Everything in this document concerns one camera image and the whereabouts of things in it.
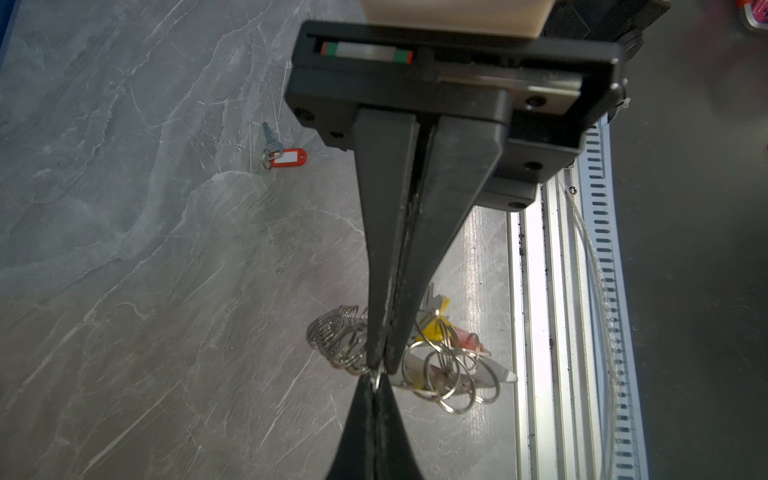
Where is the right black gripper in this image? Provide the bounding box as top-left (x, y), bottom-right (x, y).
top-left (284, 20), bottom-right (625, 373)

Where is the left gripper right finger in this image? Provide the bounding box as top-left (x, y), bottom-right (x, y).
top-left (374, 377), bottom-right (423, 480)

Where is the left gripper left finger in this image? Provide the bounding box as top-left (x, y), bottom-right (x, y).
top-left (326, 374), bottom-right (376, 480)

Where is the key with red tag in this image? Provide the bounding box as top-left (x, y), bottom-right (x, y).
top-left (261, 122), bottom-right (308, 170)

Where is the aluminium front rail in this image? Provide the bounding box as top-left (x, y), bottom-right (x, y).
top-left (506, 179), bottom-right (601, 479)

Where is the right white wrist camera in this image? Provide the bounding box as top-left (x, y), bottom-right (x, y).
top-left (361, 0), bottom-right (555, 39)

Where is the white slotted cable duct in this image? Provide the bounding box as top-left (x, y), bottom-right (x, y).
top-left (577, 118), bottom-right (649, 479)

